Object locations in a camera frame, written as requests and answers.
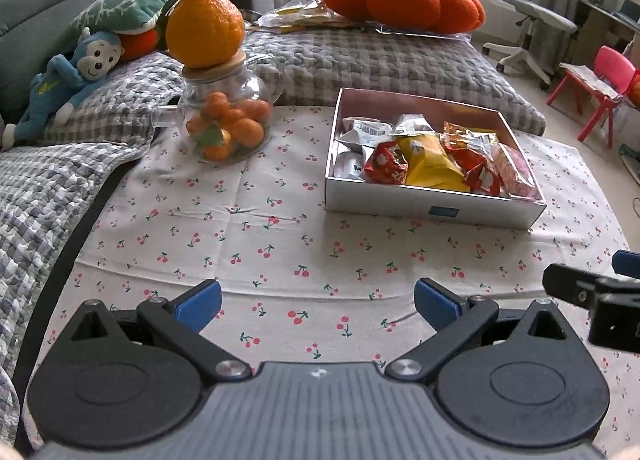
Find glass jar with wooden lid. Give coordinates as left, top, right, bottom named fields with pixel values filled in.
left=152, top=50, right=286, bottom=163

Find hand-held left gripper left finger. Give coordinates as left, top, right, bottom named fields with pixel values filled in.
left=65, top=279, right=253, bottom=383

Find large white nut packet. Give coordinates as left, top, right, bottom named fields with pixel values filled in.
left=341, top=117, right=393, bottom=148

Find blue monkey plush toy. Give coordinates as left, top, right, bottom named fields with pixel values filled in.
left=2, top=27, right=126, bottom=149

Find grey office chair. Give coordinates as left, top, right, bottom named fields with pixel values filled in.
left=482, top=0, right=578, bottom=90

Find cherry print tablecloth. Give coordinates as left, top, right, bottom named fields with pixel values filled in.
left=22, top=104, right=633, bottom=460

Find pile of small oranges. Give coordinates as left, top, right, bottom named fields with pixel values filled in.
left=186, top=91, right=273, bottom=162

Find large orange fruit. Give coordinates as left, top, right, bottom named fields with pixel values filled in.
left=165, top=0, right=246, bottom=69

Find pink translucent snack packet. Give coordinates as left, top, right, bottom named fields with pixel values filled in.
left=492, top=144, right=545, bottom=201

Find pink child chair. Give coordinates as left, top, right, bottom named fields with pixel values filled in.
left=546, top=46, right=637, bottom=148

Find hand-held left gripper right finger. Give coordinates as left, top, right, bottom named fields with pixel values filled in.
left=387, top=278, right=566, bottom=383

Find clear plastic bag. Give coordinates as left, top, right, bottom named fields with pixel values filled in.
left=257, top=0, right=473, bottom=40

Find grey checkered cushion pad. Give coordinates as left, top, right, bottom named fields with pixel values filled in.
left=240, top=24, right=547, bottom=135

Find white orange snack packet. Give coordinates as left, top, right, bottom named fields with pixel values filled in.
left=442, top=121, right=498, bottom=161

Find wooden desk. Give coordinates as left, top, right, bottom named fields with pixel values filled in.
left=575, top=0, right=640, bottom=55

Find grey checkered blanket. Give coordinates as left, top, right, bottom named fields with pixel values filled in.
left=0, top=52, right=186, bottom=446

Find small orange plush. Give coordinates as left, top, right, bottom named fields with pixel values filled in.
left=117, top=22, right=168, bottom=62

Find grey sofa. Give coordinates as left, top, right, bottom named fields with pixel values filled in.
left=0, top=0, right=273, bottom=125

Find white cardboard box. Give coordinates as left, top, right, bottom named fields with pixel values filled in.
left=324, top=87, right=547, bottom=232

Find red white snack packet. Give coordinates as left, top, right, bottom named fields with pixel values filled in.
left=362, top=142, right=408, bottom=185

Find papers on pink chair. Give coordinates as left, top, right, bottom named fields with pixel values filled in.
left=560, top=64, right=626, bottom=100

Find yellow snack packet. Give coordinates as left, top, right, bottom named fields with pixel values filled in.
left=397, top=135, right=471, bottom=192

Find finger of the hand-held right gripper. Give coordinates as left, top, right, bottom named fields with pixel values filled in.
left=612, top=250, right=640, bottom=275
left=542, top=262, right=640, bottom=353

